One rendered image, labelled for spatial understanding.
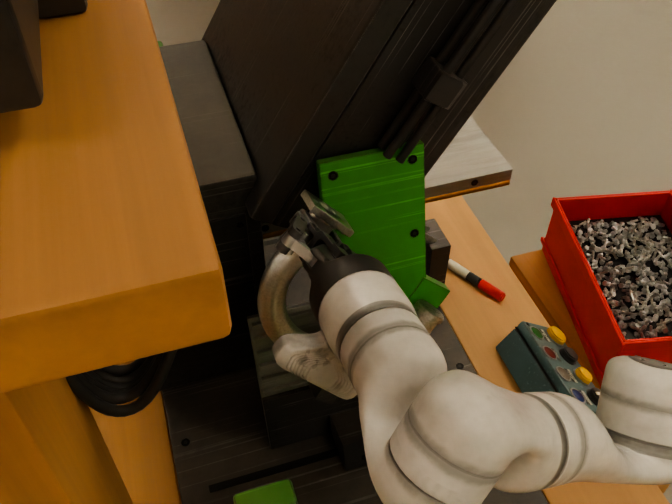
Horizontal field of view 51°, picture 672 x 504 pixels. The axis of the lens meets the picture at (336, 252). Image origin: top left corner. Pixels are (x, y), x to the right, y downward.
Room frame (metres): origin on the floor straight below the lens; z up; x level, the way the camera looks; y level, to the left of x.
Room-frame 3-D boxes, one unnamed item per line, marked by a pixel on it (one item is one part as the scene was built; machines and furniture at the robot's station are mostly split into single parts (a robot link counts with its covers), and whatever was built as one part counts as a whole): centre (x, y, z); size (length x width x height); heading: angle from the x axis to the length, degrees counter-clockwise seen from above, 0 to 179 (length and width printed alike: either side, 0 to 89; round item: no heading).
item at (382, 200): (0.58, -0.03, 1.17); 0.13 x 0.12 x 0.20; 18
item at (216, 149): (0.70, 0.21, 1.07); 0.30 x 0.18 x 0.34; 18
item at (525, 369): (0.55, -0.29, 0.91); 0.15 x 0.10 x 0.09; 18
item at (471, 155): (0.74, -0.02, 1.11); 0.39 x 0.16 x 0.03; 108
